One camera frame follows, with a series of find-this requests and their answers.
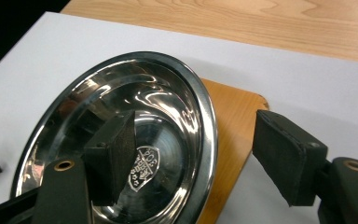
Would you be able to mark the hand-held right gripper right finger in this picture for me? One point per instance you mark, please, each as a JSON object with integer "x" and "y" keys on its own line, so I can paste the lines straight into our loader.
{"x": 287, "y": 158}

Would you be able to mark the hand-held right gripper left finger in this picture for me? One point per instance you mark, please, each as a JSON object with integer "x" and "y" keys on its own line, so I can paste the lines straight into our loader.
{"x": 112, "y": 161}

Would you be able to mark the round stainless steel plate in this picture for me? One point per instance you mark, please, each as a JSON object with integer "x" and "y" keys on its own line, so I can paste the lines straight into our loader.
{"x": 155, "y": 102}

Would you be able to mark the slotted bamboo board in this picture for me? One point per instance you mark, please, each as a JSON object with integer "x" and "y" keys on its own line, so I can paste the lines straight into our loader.
{"x": 233, "y": 124}

